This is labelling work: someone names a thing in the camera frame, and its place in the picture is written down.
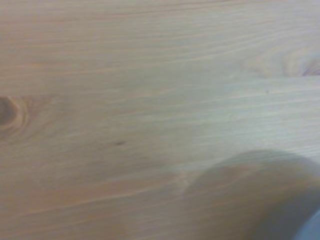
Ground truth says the dark green bowl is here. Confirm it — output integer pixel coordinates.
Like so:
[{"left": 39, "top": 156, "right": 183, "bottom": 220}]
[{"left": 296, "top": 207, "right": 320, "bottom": 240}]

